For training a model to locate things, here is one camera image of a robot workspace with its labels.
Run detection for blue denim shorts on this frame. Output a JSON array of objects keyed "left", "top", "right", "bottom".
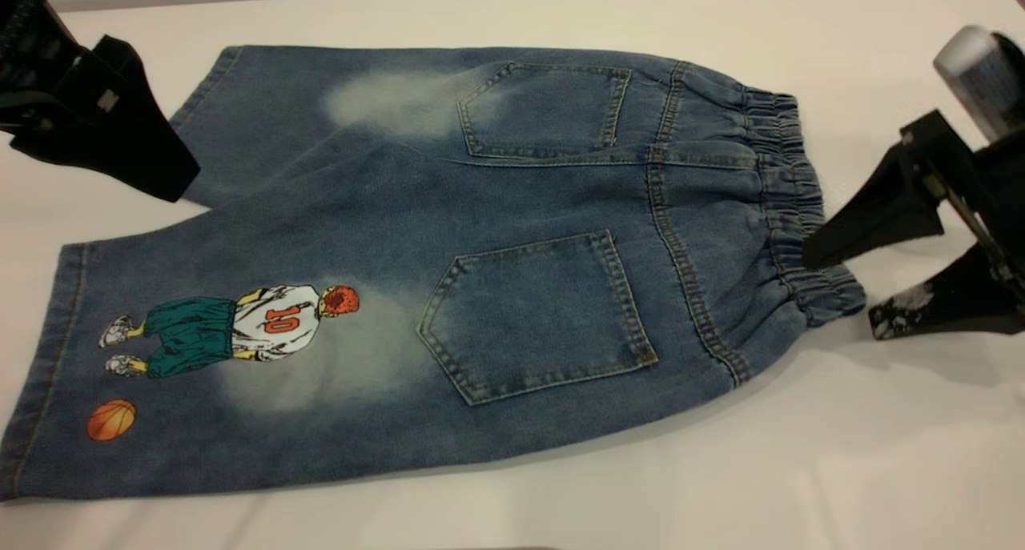
[{"left": 0, "top": 44, "right": 868, "bottom": 504}]

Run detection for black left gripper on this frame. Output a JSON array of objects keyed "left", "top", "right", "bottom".
[{"left": 0, "top": 0, "right": 202, "bottom": 204}]

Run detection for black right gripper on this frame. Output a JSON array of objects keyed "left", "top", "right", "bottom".
[{"left": 802, "top": 108, "right": 1025, "bottom": 341}]

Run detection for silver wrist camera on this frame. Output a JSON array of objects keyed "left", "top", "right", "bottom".
[{"left": 932, "top": 25, "right": 1025, "bottom": 144}]

